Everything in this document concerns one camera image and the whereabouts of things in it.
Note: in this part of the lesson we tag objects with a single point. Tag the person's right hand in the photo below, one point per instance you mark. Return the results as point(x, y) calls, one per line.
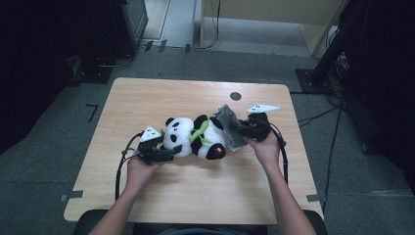
point(269, 150)

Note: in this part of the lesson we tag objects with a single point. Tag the grey fluffy cloth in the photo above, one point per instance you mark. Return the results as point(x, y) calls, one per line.
point(225, 117)

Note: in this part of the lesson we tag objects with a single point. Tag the dark curtain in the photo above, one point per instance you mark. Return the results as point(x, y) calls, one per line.
point(32, 65)
point(385, 81)

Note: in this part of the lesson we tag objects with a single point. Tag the grey floor tape strip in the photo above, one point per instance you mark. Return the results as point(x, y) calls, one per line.
point(314, 197)
point(71, 195)

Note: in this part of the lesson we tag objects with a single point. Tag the dark floor tape strip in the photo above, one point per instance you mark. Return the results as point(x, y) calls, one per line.
point(162, 45)
point(148, 45)
point(187, 48)

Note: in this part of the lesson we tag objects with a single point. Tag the black cabinet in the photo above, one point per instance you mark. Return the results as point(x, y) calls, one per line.
point(127, 23)

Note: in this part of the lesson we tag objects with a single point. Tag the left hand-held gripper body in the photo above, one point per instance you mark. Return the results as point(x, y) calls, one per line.
point(151, 151)

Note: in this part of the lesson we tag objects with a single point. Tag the black stand with base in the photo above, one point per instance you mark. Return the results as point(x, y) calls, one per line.
point(313, 81)

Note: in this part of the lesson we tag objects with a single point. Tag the light wooden desk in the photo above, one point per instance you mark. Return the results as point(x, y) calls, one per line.
point(261, 11)

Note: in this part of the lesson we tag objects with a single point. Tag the person's dark clothing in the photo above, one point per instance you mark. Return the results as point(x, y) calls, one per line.
point(195, 231)

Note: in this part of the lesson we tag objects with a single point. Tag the panda plush toy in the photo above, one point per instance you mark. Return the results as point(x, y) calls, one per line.
point(182, 133)

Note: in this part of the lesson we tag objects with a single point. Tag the person's left hand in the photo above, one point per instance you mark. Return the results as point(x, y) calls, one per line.
point(140, 173)

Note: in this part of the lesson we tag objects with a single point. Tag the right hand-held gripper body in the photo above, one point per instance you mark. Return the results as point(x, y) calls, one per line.
point(257, 127)

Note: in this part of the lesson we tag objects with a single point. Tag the black flat stand base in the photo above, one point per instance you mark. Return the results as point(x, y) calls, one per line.
point(93, 75)

